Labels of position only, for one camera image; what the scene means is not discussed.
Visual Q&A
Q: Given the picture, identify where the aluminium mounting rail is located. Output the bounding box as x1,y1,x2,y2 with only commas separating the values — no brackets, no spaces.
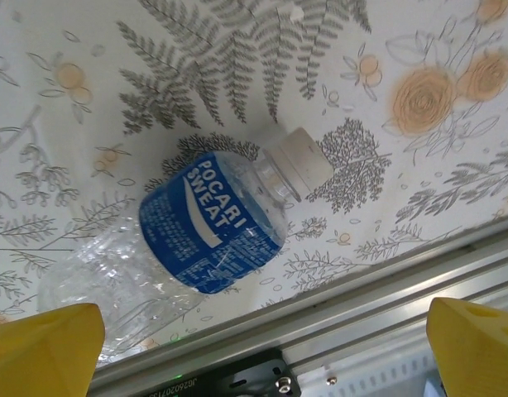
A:
88,213,508,397

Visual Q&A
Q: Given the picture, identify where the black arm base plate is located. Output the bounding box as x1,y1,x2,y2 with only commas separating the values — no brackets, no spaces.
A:
177,348,307,397

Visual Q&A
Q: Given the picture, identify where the Pocari Sweat bottle white cap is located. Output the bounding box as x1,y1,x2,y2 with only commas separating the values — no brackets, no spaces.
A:
37,127,333,365

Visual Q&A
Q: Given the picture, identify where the floral patterned table cover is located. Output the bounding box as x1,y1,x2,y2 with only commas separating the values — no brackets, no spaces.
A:
0,0,508,361

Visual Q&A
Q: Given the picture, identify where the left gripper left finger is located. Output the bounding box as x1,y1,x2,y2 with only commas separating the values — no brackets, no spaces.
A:
0,303,106,397

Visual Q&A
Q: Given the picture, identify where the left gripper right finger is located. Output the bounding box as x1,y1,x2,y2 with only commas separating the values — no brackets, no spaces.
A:
427,297,508,397

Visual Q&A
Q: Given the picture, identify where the slotted grey cable duct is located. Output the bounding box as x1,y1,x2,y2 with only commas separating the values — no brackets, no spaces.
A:
297,330,439,397

